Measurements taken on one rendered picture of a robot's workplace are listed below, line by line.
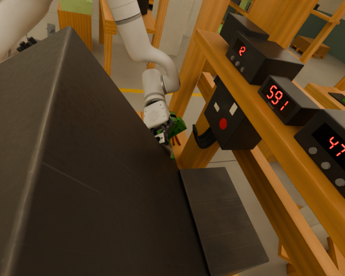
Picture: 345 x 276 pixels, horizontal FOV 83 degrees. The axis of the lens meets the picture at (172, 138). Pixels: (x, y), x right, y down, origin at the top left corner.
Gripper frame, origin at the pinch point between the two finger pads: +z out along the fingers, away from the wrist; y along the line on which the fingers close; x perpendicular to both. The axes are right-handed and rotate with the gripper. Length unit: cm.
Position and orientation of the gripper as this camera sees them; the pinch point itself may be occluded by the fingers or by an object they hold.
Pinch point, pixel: (160, 141)
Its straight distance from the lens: 71.4
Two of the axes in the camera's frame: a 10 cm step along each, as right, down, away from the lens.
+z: 1.5, 9.0, -4.2
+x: 4.5, 3.1, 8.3
